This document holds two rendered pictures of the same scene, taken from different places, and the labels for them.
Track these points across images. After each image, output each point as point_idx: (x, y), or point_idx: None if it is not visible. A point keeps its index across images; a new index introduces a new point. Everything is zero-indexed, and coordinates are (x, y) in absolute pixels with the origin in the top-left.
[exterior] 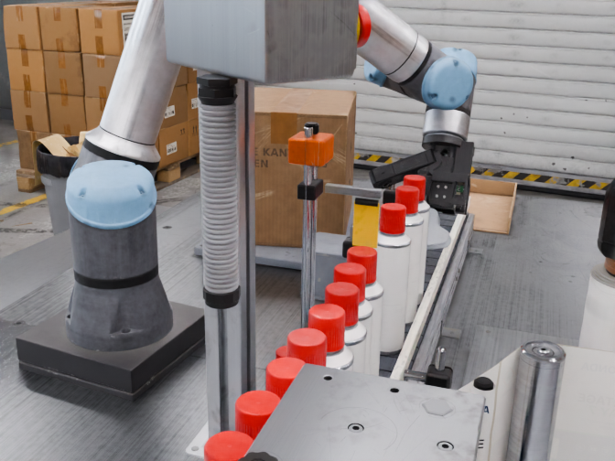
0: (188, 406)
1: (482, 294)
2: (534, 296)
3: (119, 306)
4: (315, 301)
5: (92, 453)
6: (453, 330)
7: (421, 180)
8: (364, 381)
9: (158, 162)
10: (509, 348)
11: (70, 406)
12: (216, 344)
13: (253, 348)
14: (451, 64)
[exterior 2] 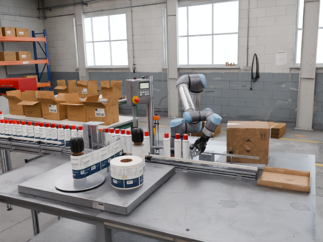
0: (161, 154)
1: (206, 176)
2: (205, 181)
3: (170, 139)
4: None
5: None
6: (184, 171)
7: (183, 135)
8: (100, 123)
9: (192, 122)
10: (164, 167)
11: (162, 149)
12: None
13: (151, 143)
14: (183, 113)
